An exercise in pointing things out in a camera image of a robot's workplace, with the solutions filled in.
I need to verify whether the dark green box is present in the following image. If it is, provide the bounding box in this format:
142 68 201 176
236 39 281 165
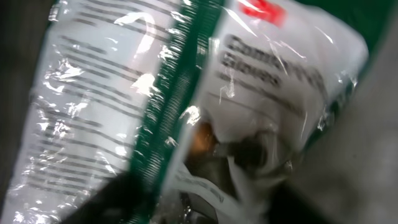
0 0 392 224

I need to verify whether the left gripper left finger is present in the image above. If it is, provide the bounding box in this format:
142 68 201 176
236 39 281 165
61 172 155 224

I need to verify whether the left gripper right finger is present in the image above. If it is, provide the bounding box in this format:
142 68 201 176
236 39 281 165
268 184 333 224

